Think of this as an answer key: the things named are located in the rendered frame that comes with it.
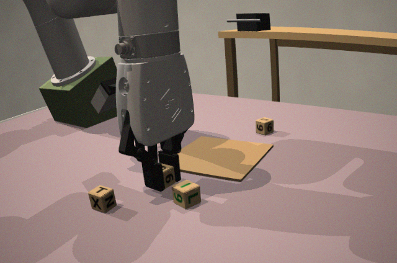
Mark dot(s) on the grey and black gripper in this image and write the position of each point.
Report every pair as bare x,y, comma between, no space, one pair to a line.
154,105

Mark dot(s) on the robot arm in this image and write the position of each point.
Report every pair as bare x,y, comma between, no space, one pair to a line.
54,23

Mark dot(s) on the tan letter block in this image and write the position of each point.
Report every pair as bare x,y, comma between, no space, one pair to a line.
264,126
186,194
169,175
102,199

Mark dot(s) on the tan flat mat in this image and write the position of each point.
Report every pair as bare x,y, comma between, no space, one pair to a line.
220,158

